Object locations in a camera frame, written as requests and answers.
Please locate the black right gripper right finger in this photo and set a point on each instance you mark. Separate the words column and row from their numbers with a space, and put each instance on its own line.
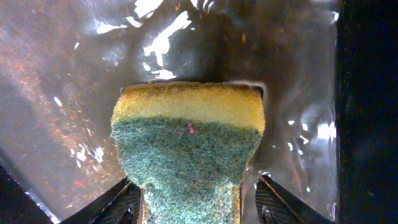
column 277, row 205

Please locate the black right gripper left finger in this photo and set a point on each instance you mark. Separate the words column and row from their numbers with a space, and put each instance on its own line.
column 119, row 205

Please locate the yellow green scrub sponge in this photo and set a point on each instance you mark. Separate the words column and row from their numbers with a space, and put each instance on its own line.
column 187, row 147

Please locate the black plastic tray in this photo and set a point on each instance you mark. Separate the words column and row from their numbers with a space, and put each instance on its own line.
column 330, row 69

